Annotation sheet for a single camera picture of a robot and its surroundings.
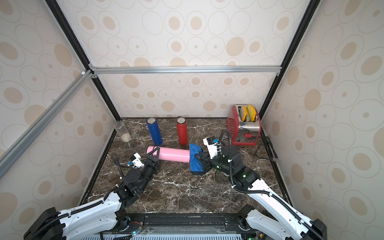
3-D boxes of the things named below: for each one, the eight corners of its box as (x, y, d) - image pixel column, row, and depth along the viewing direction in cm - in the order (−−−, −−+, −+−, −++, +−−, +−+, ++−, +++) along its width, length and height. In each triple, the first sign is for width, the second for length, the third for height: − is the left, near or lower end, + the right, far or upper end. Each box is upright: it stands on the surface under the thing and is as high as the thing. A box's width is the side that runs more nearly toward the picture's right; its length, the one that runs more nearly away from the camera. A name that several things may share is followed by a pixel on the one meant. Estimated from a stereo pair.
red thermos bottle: (179, 145, 106) (175, 123, 89) (179, 138, 110) (176, 117, 93) (187, 145, 106) (185, 123, 89) (187, 138, 110) (186, 117, 93)
